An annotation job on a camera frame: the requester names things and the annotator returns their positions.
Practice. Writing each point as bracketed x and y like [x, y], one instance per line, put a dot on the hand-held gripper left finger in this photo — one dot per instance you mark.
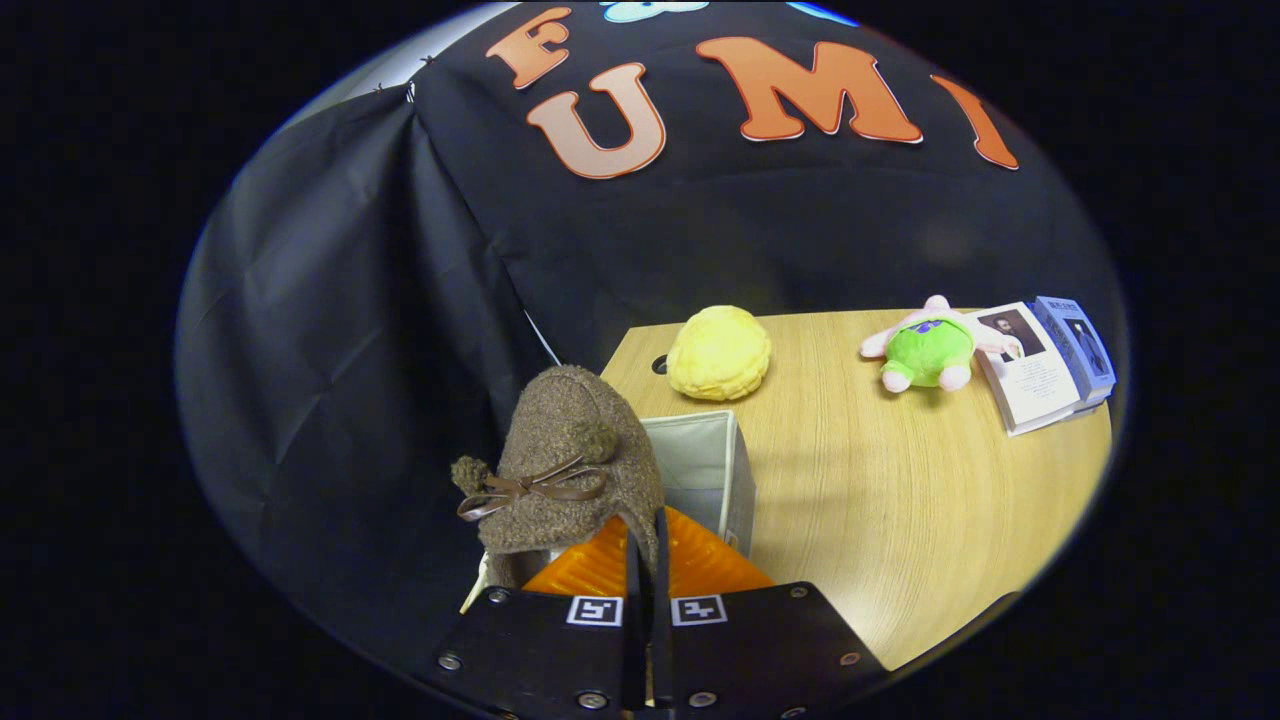
[540, 650]

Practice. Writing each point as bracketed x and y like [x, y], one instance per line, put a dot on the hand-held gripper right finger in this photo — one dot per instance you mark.
[770, 650]

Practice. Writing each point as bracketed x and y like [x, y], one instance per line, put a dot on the grey fabric storage box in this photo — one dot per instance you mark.
[700, 465]

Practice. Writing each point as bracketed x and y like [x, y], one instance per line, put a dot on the brown fuzzy shoe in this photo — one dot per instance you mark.
[570, 430]

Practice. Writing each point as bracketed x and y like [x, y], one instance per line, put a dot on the yellow plush bun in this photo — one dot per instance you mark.
[720, 352]

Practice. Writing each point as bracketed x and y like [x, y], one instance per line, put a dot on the green and pink plush toy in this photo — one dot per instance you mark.
[930, 350]

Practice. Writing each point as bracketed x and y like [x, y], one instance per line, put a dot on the white book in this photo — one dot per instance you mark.
[1040, 385]

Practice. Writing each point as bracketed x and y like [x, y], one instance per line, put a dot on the black backdrop cloth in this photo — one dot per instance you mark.
[350, 300]

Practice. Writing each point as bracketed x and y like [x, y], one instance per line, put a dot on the blue book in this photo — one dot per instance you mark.
[1080, 345]

